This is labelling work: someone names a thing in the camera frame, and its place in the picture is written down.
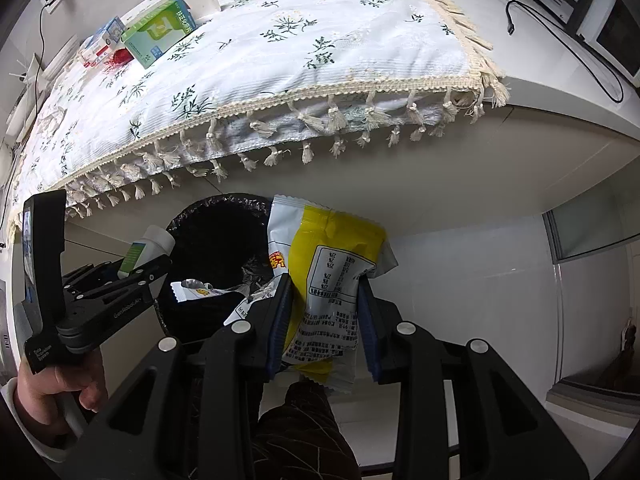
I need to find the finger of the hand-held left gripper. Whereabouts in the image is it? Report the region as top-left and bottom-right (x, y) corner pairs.
(62, 260), (124, 292)
(124, 254), (174, 299)

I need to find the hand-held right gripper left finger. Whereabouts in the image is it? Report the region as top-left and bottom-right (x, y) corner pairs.
(60, 272), (293, 480)

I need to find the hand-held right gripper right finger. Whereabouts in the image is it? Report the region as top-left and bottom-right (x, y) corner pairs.
(357, 277), (591, 480)

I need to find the white pill bottle green label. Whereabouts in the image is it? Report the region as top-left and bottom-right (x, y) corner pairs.
(117, 225), (176, 281)

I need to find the black trash bin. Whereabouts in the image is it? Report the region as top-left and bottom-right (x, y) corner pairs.
(155, 194), (291, 346)

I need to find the yellow snack packet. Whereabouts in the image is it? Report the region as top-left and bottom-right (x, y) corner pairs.
(267, 195), (399, 396)

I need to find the person's left forearm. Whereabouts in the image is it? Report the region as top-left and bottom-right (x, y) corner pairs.
(0, 380), (68, 463)

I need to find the person's left hand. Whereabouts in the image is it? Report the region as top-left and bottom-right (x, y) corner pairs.
(19, 347), (108, 436)

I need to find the clear printed wrapper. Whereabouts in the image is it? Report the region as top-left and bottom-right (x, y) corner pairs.
(222, 280), (281, 327)

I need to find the small white sachet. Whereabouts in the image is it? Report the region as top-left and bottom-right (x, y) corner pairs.
(170, 279), (242, 307)

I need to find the person's leg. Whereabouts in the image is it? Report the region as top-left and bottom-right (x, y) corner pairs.
(250, 382), (362, 480)

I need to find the red mesh net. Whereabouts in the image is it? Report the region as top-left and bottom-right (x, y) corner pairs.
(102, 49), (135, 69)

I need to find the blue white milk carton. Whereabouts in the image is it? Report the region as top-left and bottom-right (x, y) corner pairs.
(80, 16), (126, 68)

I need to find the white floral tablecloth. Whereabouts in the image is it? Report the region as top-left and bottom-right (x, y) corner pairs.
(10, 0), (511, 231)

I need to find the green white box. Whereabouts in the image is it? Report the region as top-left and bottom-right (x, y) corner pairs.
(120, 0), (201, 70)

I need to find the white plastic cup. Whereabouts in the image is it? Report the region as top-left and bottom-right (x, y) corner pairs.
(187, 0), (222, 25)

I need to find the black white oven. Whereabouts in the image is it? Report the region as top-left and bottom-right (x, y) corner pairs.
(530, 0), (640, 86)

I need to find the black charger cable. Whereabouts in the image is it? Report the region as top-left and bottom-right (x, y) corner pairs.
(37, 5), (51, 68)

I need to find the black usb cable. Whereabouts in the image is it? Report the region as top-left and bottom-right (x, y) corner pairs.
(506, 1), (624, 104)

